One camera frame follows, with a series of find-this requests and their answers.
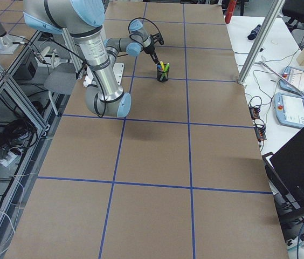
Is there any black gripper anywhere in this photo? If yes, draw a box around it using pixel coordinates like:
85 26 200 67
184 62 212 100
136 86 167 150
144 44 158 64

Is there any green highlighter pen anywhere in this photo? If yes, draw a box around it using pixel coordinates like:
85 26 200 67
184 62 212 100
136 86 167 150
161 63 170 82

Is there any black mesh pen cup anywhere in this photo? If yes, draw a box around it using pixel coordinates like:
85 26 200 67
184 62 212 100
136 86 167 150
156 65 169 83

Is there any red cylinder bottle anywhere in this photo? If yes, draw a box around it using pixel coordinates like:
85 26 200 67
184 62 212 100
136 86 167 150
225 0 237 24

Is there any dark blue folded umbrella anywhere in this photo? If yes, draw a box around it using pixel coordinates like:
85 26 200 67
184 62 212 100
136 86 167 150
247 24 261 40

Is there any near teach pendant tablet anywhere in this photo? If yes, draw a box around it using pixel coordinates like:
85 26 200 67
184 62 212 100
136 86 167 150
274 92 304 128

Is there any teach pendant tablet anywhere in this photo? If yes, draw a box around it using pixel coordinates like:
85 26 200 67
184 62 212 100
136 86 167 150
274 92 304 128
282 66 304 93

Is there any far teach pendant tablet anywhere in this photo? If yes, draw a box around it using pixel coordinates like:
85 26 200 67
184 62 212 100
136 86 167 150
282 66 304 93

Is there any green tipped metal stand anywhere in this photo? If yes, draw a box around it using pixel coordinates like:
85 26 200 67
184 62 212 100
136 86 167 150
259 62 304 97

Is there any black laptop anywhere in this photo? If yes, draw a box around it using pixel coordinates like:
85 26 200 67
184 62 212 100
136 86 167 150
262 127 304 209

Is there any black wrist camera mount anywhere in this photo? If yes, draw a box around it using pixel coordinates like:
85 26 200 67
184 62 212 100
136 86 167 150
150 32 164 45

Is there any aluminium frame post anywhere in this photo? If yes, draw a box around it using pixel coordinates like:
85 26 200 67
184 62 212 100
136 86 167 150
237 0 285 85

